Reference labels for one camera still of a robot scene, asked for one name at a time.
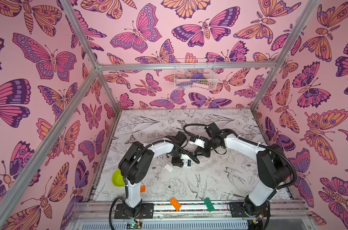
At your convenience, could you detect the white battery cover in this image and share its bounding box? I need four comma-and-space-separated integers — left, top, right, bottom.
164, 164, 173, 172

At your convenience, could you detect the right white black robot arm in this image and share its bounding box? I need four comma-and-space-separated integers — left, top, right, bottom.
183, 123, 297, 217

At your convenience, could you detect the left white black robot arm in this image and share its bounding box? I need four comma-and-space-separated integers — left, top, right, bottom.
114, 131, 200, 218

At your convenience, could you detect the green lego brick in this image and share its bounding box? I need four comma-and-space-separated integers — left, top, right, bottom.
203, 197, 215, 212

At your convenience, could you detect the lime green bowl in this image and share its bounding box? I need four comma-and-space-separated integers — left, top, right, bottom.
111, 169, 125, 187

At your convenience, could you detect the purple object in basket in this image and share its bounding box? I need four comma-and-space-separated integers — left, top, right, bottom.
191, 73, 205, 80

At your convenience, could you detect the small green circuit board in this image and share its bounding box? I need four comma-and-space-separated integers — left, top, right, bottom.
126, 222, 142, 230

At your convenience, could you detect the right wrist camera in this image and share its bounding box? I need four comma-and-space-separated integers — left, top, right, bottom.
188, 136, 208, 148

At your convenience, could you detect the orange lego brick on rail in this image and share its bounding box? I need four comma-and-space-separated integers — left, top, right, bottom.
170, 197, 182, 211

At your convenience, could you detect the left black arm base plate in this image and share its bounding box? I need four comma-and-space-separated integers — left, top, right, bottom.
114, 203, 154, 219

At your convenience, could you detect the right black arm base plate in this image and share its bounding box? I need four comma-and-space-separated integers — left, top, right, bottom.
227, 201, 271, 219

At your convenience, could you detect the white wire basket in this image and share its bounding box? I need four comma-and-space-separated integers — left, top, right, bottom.
173, 59, 218, 91

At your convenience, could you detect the white slotted cable duct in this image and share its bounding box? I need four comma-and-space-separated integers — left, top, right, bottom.
76, 219, 249, 230

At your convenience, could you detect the aluminium front rail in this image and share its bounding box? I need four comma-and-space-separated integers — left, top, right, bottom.
72, 200, 311, 221

